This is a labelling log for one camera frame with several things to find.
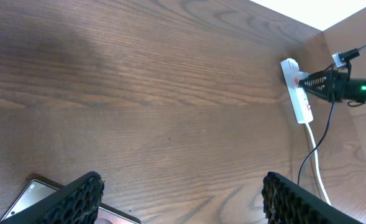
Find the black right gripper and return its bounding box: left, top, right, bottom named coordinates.
left=299, top=70, right=349, bottom=102

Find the white power strip cord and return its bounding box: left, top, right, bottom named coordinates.
left=303, top=122, right=332, bottom=206

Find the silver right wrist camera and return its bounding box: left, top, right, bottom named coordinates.
left=332, top=48, right=360, bottom=69

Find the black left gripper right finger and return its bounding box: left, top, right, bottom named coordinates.
left=261, top=172, right=360, bottom=224

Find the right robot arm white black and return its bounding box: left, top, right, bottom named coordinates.
left=298, top=52, right=366, bottom=104

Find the white power strip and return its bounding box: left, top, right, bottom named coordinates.
left=280, top=58, right=313, bottom=124

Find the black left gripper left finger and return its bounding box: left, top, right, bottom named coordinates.
left=0, top=171, right=104, bottom=224

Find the Galaxy S25 Ultra smartphone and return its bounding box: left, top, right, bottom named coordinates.
left=1, top=178, right=142, bottom=224

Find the black charger cable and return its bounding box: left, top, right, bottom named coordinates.
left=296, top=93, right=336, bottom=187

